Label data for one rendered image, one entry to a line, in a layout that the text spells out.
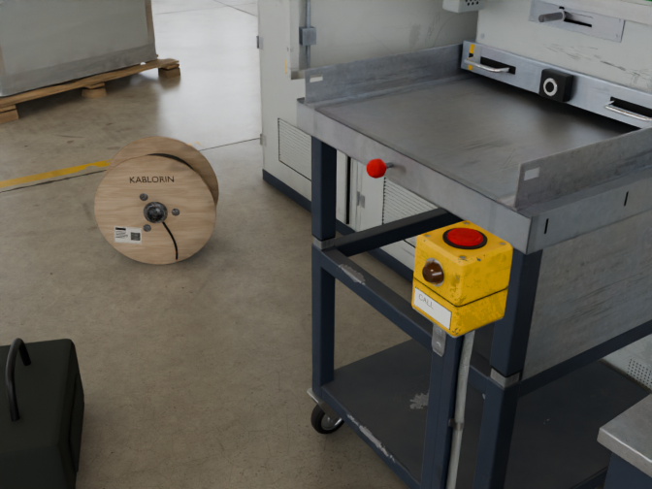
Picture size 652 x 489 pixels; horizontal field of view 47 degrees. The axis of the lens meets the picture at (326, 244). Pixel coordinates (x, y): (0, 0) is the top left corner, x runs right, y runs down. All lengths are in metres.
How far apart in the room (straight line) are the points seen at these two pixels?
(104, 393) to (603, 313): 1.31
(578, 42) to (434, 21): 0.43
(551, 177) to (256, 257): 1.69
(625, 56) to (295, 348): 1.24
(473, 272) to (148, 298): 1.76
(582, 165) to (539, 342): 0.29
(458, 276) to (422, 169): 0.41
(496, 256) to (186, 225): 1.83
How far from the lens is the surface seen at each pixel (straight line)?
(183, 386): 2.09
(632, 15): 1.36
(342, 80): 1.51
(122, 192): 2.56
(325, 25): 1.69
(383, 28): 1.75
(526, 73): 1.55
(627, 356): 1.96
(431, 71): 1.64
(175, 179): 2.51
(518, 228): 1.07
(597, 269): 1.27
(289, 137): 2.97
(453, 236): 0.85
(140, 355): 2.23
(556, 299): 1.22
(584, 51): 1.47
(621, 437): 0.86
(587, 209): 1.14
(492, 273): 0.85
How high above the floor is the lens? 1.29
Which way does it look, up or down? 28 degrees down
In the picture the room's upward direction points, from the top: straight up
